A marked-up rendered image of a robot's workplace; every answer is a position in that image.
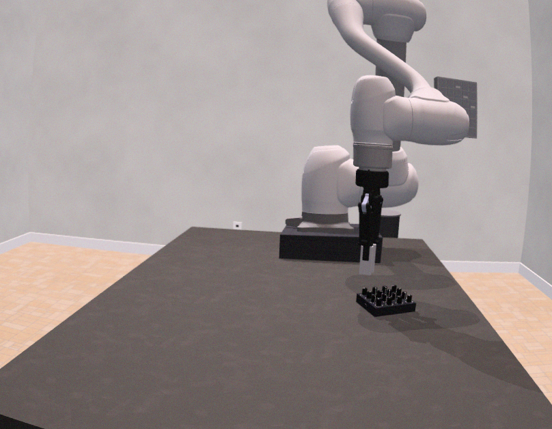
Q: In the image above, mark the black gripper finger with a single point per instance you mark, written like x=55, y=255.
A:
x=377, y=220
x=365, y=237

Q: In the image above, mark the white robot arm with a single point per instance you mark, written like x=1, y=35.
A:
x=379, y=113

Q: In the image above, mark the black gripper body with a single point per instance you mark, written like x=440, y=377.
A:
x=372, y=182

